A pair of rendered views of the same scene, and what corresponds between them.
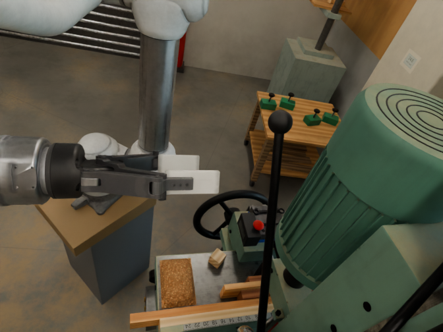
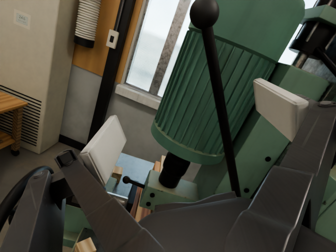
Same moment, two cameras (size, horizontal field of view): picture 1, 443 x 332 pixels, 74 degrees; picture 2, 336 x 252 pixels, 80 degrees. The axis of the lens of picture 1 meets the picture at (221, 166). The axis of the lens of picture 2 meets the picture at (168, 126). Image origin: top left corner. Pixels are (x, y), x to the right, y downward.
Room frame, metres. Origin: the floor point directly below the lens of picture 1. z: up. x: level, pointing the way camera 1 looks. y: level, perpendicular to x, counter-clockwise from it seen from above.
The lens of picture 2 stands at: (0.28, 0.20, 1.39)
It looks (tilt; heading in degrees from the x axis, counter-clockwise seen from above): 23 degrees down; 285
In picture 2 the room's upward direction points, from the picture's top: 22 degrees clockwise
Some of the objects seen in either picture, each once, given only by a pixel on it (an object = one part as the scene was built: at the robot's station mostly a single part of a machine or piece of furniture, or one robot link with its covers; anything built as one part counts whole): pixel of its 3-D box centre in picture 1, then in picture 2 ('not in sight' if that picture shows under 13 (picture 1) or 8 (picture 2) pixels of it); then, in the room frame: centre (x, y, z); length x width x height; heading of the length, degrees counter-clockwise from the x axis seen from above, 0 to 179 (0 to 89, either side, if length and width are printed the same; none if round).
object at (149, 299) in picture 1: (157, 306); not in sight; (0.37, 0.07, 0.58); 0.12 x 0.08 x 0.08; 23
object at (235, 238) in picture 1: (256, 237); (84, 199); (0.52, -0.16, 0.91); 0.15 x 0.14 x 0.09; 113
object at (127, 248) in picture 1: (107, 238); not in sight; (0.70, 0.43, 0.30); 0.30 x 0.30 x 0.60; 60
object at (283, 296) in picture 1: (288, 294); (168, 197); (0.32, -0.23, 1.03); 0.14 x 0.07 x 0.09; 23
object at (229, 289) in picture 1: (262, 287); (135, 220); (0.37, -0.19, 0.93); 0.22 x 0.01 x 0.06; 113
